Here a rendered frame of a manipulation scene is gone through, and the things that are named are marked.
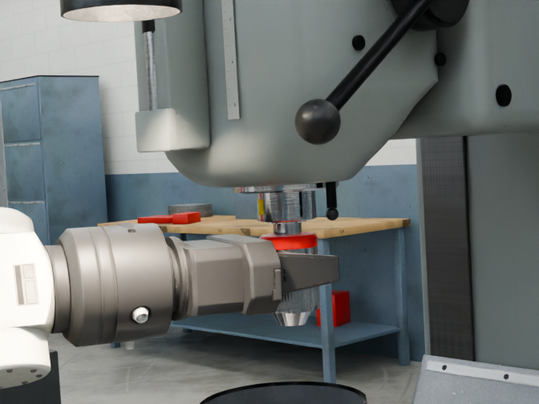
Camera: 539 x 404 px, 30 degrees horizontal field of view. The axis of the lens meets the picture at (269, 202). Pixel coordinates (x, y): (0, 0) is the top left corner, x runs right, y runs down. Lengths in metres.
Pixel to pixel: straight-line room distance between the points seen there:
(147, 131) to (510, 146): 0.50
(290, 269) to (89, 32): 7.93
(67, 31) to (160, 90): 8.23
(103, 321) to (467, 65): 0.34
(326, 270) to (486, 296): 0.39
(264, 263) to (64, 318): 0.15
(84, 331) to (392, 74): 0.29
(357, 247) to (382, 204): 0.36
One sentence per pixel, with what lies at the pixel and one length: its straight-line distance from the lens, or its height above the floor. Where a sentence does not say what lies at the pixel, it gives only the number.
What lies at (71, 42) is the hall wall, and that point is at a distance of 8.89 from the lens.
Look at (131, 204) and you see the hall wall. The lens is 8.21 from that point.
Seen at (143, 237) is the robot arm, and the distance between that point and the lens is 0.75.
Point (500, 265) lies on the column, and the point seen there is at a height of 1.20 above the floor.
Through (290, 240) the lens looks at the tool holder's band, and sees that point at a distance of 0.79.
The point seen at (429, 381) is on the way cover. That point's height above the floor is 1.06.
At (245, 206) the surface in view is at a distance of 6.66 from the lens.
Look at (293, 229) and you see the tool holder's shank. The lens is 0.80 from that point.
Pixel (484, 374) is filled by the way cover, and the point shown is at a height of 1.07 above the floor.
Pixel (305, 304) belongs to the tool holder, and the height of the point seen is 1.21.
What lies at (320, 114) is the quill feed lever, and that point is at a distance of 0.64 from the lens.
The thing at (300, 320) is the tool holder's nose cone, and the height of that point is 1.20.
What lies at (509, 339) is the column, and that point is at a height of 1.11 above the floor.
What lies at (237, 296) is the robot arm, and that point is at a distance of 0.75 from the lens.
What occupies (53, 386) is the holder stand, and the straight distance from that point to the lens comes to 1.24.
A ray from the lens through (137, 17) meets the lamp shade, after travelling 0.65.
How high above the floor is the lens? 1.34
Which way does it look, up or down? 3 degrees down
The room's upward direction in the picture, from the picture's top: 3 degrees counter-clockwise
